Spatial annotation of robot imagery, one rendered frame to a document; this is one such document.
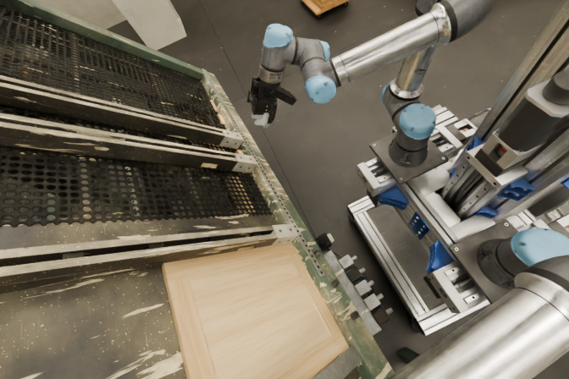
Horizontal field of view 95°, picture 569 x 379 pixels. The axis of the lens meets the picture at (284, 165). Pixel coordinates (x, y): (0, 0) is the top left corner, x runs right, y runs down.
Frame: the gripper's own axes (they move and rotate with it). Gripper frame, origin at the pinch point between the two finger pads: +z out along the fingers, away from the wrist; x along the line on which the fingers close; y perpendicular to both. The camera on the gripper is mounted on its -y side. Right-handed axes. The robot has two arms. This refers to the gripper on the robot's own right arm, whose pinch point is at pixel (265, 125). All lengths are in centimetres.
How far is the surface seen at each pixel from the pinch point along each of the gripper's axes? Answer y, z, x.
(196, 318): 35, 19, 51
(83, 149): 60, 11, -9
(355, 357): -12, 38, 77
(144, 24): 33, 123, -347
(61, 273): 60, 4, 35
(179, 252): 36, 14, 34
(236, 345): 26, 23, 61
